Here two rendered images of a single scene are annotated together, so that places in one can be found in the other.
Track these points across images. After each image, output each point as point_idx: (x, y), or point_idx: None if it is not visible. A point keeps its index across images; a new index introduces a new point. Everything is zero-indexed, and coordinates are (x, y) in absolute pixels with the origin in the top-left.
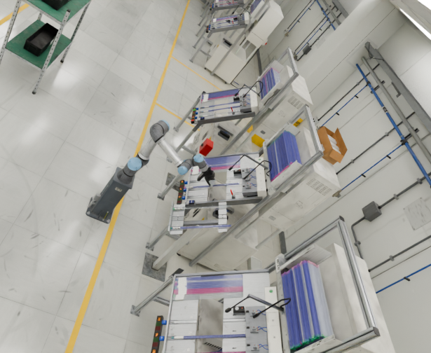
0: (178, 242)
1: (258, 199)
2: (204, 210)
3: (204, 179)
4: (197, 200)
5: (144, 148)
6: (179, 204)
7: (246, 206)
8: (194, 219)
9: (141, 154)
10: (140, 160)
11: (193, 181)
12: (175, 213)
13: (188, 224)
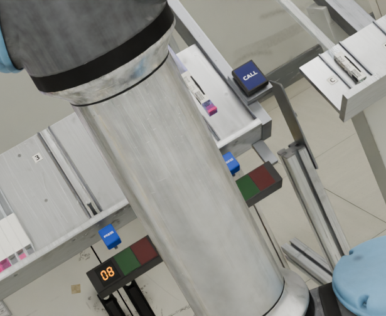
0: None
1: None
2: (137, 222)
3: (44, 155)
4: (208, 85)
5: (251, 231)
6: (323, 88)
7: None
8: (173, 293)
9: (285, 294)
10: (339, 267)
11: (80, 201)
12: (383, 65)
13: (372, 19)
